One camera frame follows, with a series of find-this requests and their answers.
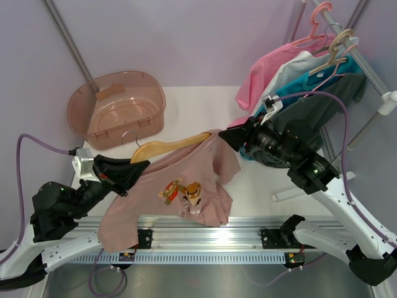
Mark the transparent brown plastic basket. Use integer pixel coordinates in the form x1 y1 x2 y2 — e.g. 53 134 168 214
67 71 166 150

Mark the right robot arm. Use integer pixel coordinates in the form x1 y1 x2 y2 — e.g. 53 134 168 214
219 117 396 286

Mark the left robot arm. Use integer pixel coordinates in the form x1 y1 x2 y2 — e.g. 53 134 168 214
1 148 150 291

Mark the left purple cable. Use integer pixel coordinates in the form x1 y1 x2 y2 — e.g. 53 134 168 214
0 133 78 264

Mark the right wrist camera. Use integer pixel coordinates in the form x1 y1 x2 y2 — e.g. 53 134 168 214
261 94 283 125

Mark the teal t-shirt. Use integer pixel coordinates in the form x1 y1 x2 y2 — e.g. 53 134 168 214
235 52 367 150

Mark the dusty pink printed t-shirt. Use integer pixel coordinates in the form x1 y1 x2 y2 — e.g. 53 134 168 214
98 129 241 253

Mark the wooden clothes hanger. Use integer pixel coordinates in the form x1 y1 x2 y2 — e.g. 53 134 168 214
130 132 212 164

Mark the metal clothes rack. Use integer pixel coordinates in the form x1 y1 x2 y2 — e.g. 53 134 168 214
271 1 396 202

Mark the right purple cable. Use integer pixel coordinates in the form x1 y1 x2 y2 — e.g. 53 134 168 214
272 91 397 252

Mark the white t-shirt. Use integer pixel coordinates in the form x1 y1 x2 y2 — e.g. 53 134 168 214
254 36 359 112

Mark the purple cable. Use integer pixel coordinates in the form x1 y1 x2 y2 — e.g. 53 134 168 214
272 91 397 252
0 133 78 264

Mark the thin pink hanger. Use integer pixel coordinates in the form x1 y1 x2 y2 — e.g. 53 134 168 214
303 45 361 91

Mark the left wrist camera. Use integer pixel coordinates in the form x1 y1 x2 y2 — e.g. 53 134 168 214
72 148 99 182

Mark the dark grey t-shirt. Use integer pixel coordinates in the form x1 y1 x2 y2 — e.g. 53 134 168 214
244 73 367 170

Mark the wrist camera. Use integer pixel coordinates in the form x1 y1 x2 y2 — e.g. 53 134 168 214
72 148 99 182
261 94 283 125

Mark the white slotted cable duct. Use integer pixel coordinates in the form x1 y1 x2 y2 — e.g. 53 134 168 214
65 251 286 264

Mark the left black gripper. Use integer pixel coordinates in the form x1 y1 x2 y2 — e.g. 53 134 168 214
68 155 151 220

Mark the bright pink t-shirt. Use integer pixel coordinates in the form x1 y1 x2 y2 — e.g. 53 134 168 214
234 35 335 114

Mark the pink plastic hanger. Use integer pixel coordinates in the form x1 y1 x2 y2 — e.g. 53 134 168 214
288 0 332 46

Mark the aluminium mounting rail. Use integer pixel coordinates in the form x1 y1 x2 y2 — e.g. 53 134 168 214
55 215 357 252

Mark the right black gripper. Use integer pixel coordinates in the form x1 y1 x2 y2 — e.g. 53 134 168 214
219 111 297 166

